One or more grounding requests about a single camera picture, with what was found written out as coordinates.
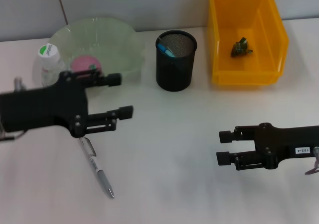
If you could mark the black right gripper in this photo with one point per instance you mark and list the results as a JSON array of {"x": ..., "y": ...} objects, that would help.
[{"x": 286, "y": 142}]

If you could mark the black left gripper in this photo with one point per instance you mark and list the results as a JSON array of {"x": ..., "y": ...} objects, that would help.
[{"x": 45, "y": 107}]

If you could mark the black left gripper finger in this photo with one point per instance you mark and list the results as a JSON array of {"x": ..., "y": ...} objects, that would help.
[{"x": 125, "y": 112}]

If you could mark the pink peach ball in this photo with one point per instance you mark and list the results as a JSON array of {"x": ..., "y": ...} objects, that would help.
[{"x": 83, "y": 62}]

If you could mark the blue scissors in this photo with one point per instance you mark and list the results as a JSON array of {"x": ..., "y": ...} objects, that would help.
[{"x": 165, "y": 50}]

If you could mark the clear water bottle green label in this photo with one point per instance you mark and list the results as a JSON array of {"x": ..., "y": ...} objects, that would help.
[{"x": 49, "y": 59}]

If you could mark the green plastic wrapper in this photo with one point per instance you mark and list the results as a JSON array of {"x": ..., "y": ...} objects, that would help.
[{"x": 240, "y": 48}]

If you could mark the translucent green glass fruit plate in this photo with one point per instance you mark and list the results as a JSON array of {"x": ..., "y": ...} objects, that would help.
[{"x": 112, "y": 42}]

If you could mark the black mesh pen cup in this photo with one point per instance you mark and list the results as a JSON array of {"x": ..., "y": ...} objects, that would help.
[{"x": 174, "y": 77}]

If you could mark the silver ballpoint pen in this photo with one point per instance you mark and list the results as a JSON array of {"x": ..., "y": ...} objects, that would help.
[{"x": 97, "y": 166}]

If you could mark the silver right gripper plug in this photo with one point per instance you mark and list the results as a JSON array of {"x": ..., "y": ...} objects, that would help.
[{"x": 316, "y": 153}]

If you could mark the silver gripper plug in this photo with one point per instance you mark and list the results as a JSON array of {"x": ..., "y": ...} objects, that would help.
[
  {"x": 316, "y": 153},
  {"x": 18, "y": 83}
]

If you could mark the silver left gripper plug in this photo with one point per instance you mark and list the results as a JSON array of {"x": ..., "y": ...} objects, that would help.
[{"x": 18, "y": 83}]

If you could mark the yellow plastic storage bin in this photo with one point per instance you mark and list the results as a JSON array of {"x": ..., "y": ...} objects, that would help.
[{"x": 249, "y": 15}]

